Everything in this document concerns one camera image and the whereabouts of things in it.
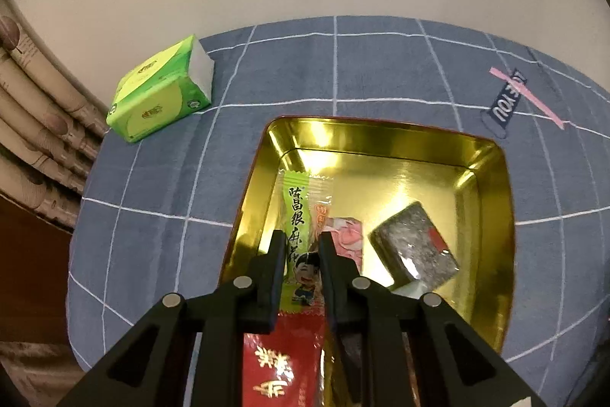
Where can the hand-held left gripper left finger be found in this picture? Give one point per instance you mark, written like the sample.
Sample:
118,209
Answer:
279,283

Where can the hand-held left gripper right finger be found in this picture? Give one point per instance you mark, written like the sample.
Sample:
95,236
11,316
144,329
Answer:
329,283

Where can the pink patterned snack packet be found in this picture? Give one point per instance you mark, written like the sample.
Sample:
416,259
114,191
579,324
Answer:
348,240

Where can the green label cartoon snack packet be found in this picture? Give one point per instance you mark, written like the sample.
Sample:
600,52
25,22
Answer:
298,216

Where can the red snack packet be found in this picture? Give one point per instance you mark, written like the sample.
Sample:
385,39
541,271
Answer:
286,364

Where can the navy and pale teal packet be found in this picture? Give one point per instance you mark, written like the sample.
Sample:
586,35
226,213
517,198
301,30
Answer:
410,290

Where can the dark grey snack packet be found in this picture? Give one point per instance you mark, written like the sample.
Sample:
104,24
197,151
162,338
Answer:
410,245

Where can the red and gold tin box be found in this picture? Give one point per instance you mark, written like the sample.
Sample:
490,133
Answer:
381,159

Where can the blue checked tablecloth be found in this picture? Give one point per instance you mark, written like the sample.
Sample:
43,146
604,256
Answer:
167,197

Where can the green tissue pack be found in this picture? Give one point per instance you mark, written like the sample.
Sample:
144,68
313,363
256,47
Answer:
152,102

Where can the patterned beige curtain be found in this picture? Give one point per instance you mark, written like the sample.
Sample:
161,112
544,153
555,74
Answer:
38,126

